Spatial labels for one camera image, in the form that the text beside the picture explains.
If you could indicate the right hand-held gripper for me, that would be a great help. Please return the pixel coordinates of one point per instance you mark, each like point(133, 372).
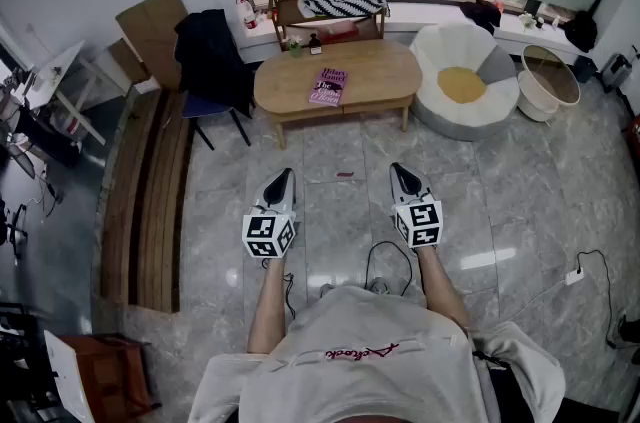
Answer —
point(420, 223)

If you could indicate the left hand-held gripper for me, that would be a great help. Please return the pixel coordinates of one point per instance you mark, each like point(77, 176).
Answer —
point(267, 233)

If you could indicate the pink book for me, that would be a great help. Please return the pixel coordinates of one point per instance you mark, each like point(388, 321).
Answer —
point(327, 88)

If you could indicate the white flower-shaped floor cushion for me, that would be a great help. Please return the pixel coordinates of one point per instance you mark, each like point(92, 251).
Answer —
point(450, 46)

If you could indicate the person's left forearm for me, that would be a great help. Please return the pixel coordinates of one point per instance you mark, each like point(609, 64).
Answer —
point(267, 306)

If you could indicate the person's right forearm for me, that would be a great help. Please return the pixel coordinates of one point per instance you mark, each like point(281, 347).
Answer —
point(442, 291)

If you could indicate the wooden coffee table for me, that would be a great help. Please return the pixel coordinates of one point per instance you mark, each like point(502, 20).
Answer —
point(375, 71)

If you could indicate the person's right shoe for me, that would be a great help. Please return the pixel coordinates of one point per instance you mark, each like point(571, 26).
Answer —
point(380, 286)

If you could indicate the person's shoe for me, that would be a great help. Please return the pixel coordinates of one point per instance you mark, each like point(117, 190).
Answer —
point(327, 290)
point(380, 286)

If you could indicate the person's left shoe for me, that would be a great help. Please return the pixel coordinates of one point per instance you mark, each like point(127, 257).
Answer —
point(327, 290)

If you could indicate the blue chair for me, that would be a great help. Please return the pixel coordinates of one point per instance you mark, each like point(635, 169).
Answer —
point(205, 106)

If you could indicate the stack of wooden planks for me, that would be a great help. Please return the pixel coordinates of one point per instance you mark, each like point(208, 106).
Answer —
point(150, 211)

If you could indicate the small potted white flowers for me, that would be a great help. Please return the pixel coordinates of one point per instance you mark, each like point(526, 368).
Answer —
point(296, 50)

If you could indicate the black jacket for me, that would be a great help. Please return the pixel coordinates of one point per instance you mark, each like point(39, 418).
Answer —
point(210, 56)

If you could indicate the small black box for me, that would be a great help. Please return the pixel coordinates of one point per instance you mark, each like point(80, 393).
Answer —
point(315, 46)

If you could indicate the white window ledge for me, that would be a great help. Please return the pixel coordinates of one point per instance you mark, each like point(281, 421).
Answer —
point(435, 13)

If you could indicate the clear bottle red label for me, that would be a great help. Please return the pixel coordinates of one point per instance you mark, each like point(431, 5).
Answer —
point(248, 16)

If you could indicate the person's grey shirt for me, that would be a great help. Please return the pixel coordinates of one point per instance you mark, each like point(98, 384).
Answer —
point(375, 371)

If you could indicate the white power strip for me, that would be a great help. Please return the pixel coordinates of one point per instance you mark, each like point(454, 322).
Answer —
point(574, 277)

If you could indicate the crumpled black garment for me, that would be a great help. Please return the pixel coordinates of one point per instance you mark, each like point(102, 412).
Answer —
point(482, 13)

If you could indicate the wooden shelf rack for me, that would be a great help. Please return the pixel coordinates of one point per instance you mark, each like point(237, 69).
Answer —
point(292, 8)

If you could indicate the black white striped knit blanket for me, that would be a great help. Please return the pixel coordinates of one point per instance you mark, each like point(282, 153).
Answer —
point(345, 1)

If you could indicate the orange drink bottle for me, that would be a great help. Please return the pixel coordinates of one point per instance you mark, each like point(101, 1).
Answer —
point(498, 5)

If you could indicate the small cardboard box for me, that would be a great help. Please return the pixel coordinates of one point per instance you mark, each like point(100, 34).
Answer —
point(125, 61)

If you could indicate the white flower bunch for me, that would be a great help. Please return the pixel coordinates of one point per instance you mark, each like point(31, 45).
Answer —
point(527, 21)

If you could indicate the small dark jar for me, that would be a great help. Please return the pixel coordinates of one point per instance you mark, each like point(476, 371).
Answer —
point(540, 23)

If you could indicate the large cardboard sheet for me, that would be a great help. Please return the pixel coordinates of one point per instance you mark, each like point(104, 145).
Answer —
point(150, 26)

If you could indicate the black waste bin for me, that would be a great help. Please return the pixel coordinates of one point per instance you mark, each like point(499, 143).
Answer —
point(585, 68)

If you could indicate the black backpack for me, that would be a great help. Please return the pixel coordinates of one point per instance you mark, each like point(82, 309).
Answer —
point(581, 31)

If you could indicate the silver black suitcase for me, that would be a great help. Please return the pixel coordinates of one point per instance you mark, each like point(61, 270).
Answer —
point(617, 71)

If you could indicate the red wooden stool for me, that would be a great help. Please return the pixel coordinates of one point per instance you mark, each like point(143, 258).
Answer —
point(110, 376)

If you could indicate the white desk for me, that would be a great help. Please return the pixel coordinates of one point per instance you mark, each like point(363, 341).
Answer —
point(55, 66)

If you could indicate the white board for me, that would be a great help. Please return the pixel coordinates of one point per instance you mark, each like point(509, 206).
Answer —
point(67, 376)

